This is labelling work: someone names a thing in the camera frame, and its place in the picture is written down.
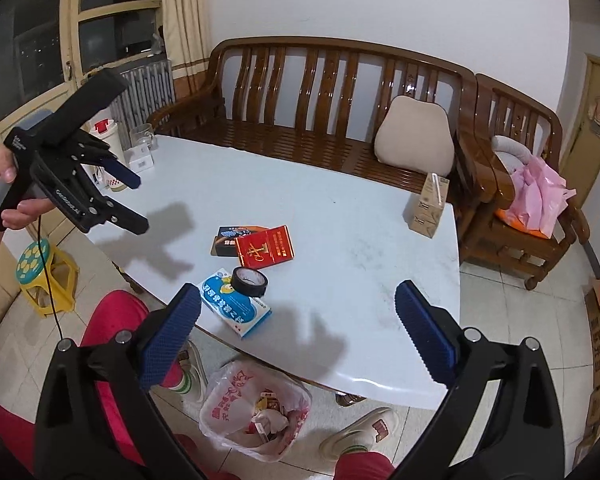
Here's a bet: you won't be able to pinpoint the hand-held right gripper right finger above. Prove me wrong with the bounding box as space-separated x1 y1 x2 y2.
394 280 566 480

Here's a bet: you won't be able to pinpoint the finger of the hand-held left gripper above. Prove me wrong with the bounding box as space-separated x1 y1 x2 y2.
75 130 142 192
87 195 150 236

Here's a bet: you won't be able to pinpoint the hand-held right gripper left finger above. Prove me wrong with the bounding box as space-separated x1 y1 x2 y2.
34 282 203 480

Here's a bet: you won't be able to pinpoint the blue cartoon medicine box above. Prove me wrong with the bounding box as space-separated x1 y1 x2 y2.
200 267 273 339

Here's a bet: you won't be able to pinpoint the white plastic trash bag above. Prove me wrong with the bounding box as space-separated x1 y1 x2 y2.
199 360 313 463

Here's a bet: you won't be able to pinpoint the black small box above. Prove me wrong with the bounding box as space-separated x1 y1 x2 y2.
210 225 270 257

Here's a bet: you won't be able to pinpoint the black tape roll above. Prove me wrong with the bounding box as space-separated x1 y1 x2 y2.
230 266 271 297

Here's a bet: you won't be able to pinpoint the red cigarette box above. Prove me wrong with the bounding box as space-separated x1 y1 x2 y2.
235 226 296 269

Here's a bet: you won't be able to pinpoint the white tissue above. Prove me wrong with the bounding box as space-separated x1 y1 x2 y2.
252 409 290 436

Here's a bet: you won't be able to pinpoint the person's left hand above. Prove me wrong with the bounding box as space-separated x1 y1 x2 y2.
0 147 56 231

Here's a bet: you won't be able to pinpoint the small white box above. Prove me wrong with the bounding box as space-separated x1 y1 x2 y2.
125 144 155 171

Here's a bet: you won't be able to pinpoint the white tumbler with red lid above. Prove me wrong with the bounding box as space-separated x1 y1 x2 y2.
87 119 128 193

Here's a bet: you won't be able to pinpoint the glass mug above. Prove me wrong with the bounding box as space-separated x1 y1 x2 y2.
130 124 159 153

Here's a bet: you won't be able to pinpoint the person's left white shoe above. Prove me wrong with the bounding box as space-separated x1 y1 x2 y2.
172 340 208 403

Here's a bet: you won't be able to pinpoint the person's white shoe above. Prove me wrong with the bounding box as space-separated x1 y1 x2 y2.
319 406 401 457
172 340 208 403

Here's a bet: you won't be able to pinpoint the person's left leg red pants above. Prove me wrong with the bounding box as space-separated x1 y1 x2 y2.
0 289 241 480

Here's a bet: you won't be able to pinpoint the person's leg red pants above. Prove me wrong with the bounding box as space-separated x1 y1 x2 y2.
334 451 397 480
0 289 241 480

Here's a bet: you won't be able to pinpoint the grey radiator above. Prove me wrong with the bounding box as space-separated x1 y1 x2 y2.
111 58 177 126

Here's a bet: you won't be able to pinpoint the yellow and teal plastic stool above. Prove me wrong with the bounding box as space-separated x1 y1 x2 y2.
15 241 80 318

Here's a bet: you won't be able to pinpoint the wooden armchair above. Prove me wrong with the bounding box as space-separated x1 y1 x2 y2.
455 73 591 291

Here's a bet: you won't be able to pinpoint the person's right white shoe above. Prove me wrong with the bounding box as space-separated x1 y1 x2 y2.
319 406 401 457

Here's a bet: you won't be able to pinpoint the brown drink carton pack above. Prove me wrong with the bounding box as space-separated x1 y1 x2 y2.
407 173 451 239

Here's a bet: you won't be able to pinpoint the orange bag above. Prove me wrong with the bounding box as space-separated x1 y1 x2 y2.
495 208 552 239

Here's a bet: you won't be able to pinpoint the person's right leg red pants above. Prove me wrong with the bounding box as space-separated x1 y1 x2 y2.
334 451 397 480

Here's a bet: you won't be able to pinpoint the wooden sofa bench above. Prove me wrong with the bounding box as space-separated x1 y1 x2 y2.
146 36 478 181

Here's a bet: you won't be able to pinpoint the beige curtain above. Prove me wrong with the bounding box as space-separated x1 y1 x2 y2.
160 0 212 91

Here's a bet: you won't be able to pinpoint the pink plastic bag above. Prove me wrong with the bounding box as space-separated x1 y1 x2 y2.
510 156 577 236

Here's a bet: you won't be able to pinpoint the beige back cushion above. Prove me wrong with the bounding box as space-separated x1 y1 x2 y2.
373 96 456 178

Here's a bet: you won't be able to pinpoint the grey white roll pillow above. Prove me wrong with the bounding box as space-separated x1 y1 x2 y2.
491 135 536 166

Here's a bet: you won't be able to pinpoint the yellow wooden door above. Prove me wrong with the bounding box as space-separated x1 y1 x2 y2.
562 54 600 176

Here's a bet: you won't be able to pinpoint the black cable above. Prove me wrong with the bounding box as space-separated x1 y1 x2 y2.
36 212 66 343

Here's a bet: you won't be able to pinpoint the cream balcony door frame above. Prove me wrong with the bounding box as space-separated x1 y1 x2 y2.
0 0 166 241

